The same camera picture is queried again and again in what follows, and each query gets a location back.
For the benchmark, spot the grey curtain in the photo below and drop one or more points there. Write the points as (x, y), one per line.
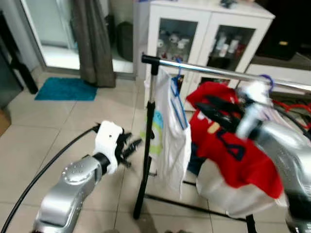
(95, 43)

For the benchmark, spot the pale lilac garment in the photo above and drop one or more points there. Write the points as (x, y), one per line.
(272, 115)

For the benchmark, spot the teal floor mat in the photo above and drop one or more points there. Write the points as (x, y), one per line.
(65, 90)

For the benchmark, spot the white printed t-shirt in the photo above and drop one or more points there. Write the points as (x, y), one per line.
(170, 145)

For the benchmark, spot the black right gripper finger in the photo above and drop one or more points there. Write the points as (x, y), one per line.
(219, 102)
(211, 115)

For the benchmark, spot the black clothes rack silver rail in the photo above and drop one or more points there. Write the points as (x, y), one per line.
(147, 145)

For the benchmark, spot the white glass door cabinet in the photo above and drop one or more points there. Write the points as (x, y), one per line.
(204, 19)

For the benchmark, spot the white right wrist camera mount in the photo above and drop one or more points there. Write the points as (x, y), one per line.
(255, 91)

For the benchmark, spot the red shirt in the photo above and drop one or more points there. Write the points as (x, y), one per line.
(233, 165)

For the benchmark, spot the purple hanger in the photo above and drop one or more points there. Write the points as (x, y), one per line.
(270, 80)

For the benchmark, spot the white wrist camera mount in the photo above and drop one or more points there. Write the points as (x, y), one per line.
(108, 141)
(255, 91)

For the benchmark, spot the red plastic hanger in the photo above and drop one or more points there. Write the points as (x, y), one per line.
(291, 104)

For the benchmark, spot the low white bench cabinet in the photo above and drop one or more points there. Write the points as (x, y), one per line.
(286, 73)

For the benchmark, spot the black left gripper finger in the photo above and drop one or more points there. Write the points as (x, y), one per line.
(134, 144)
(129, 158)

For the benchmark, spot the brown cardboard piece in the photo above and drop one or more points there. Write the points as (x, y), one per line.
(3, 121)

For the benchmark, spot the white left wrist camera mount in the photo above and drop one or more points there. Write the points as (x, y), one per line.
(108, 141)

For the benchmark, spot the white garment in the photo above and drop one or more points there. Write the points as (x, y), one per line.
(228, 194)

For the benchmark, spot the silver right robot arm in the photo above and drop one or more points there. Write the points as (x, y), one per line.
(286, 150)

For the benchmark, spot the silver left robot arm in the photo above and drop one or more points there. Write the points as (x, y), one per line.
(73, 177)

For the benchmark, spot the black furniture leg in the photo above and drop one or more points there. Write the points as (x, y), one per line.
(17, 58)

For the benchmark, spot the white framed glass door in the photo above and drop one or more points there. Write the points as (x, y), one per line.
(48, 29)

